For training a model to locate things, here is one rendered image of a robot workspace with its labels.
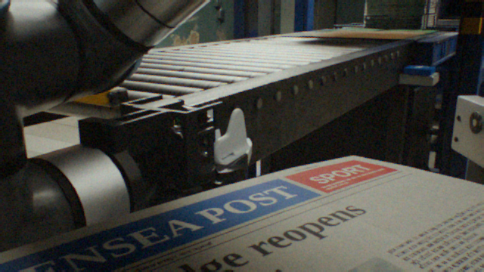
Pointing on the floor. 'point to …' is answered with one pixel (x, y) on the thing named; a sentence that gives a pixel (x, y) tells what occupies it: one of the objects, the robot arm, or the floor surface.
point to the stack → (286, 227)
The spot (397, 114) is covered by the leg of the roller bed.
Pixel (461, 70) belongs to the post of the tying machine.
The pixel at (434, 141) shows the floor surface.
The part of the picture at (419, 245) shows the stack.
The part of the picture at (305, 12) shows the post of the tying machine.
